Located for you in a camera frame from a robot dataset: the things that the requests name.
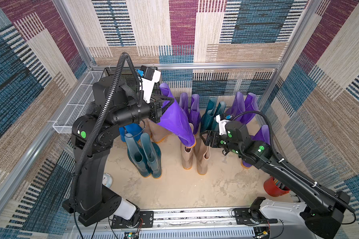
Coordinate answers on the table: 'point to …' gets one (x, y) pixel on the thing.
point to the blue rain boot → (133, 128)
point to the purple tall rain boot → (183, 103)
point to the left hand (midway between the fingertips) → (173, 99)
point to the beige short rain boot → (187, 156)
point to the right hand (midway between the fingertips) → (207, 137)
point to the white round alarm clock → (107, 180)
